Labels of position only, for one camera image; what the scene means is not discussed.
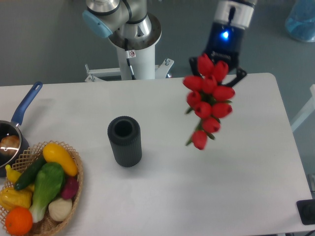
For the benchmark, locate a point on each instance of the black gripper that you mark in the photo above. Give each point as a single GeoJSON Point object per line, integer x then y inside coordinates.
{"type": "Point", "coordinates": [224, 44]}

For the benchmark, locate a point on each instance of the red tulip bouquet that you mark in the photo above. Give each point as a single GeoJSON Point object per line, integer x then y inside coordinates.
{"type": "Point", "coordinates": [208, 98]}

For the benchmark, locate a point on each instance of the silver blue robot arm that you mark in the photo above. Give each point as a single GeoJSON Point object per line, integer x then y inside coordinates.
{"type": "Point", "coordinates": [103, 17]}

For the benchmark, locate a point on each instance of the dark grey ribbed vase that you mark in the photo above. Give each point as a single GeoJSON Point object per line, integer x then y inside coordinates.
{"type": "Point", "coordinates": [124, 135]}

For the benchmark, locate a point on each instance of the blue plastic bag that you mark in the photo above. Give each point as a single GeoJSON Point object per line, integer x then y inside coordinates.
{"type": "Point", "coordinates": [300, 24]}

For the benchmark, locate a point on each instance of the black device at table edge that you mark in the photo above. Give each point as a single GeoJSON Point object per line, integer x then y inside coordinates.
{"type": "Point", "coordinates": [306, 209]}

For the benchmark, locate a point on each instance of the yellow squash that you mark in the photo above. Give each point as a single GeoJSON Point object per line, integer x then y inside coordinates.
{"type": "Point", "coordinates": [53, 152]}

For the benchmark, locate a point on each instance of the green bok choy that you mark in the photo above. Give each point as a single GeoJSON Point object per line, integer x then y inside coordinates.
{"type": "Point", "coordinates": [48, 184]}

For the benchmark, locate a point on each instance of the white garlic bulb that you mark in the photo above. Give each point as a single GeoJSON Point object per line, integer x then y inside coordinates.
{"type": "Point", "coordinates": [59, 209]}

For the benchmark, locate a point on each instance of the dark green cucumber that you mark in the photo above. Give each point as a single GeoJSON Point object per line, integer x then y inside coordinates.
{"type": "Point", "coordinates": [30, 173]}

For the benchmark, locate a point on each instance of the bread roll in pan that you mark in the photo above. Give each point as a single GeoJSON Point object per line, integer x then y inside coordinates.
{"type": "Point", "coordinates": [9, 145]}

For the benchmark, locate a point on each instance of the small yellow banana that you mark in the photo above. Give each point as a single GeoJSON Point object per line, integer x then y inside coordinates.
{"type": "Point", "coordinates": [11, 174]}

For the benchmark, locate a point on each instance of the woven wicker basket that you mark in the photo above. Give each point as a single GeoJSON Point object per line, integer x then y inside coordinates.
{"type": "Point", "coordinates": [50, 225]}

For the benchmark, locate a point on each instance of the yellow bell pepper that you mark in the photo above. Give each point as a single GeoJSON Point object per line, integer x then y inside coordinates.
{"type": "Point", "coordinates": [11, 198]}

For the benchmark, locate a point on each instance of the orange fruit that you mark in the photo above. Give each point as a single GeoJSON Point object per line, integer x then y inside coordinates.
{"type": "Point", "coordinates": [18, 221]}

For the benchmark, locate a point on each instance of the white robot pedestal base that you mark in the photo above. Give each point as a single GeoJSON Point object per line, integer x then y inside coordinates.
{"type": "Point", "coordinates": [136, 51]}

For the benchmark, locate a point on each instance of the white frame bar right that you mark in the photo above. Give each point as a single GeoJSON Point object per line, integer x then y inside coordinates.
{"type": "Point", "coordinates": [305, 111]}

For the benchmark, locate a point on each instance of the blue handled saucepan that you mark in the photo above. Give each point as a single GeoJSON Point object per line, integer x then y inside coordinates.
{"type": "Point", "coordinates": [8, 128]}

